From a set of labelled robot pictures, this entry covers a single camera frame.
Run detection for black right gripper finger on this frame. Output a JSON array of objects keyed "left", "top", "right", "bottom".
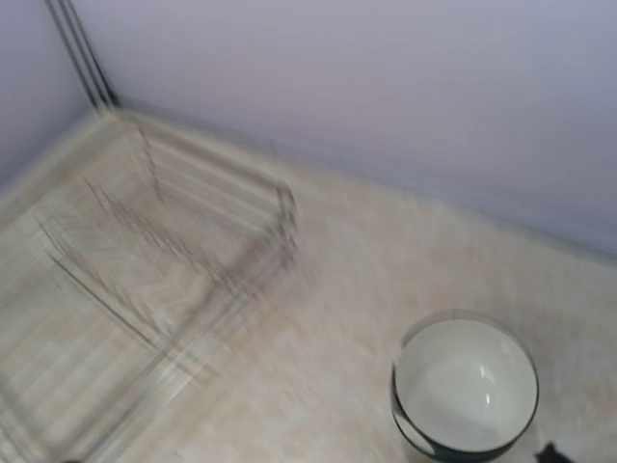
[{"left": 534, "top": 443, "right": 567, "bottom": 463}]

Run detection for teal white mug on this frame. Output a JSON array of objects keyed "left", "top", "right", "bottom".
[{"left": 389, "top": 310, "right": 540, "bottom": 462}]

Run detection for metal wire dish rack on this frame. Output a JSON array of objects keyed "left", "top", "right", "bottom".
[{"left": 1, "top": 112, "right": 297, "bottom": 462}]

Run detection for left aluminium frame post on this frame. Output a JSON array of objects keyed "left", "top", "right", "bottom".
[{"left": 44, "top": 0, "right": 121, "bottom": 111}]

